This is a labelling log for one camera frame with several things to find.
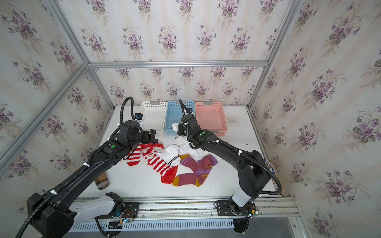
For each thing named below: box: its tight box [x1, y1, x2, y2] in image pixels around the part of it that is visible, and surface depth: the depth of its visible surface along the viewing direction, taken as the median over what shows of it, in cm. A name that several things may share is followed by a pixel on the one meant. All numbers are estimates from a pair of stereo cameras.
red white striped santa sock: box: [142, 147, 179, 184], surface depth 88 cm
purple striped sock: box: [179, 153, 218, 182], surface depth 89 cm
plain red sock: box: [160, 165, 179, 184], surface depth 86 cm
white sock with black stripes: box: [155, 144, 181, 167], surface depth 92 cm
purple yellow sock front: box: [172, 173, 203, 187], surface depth 84 cm
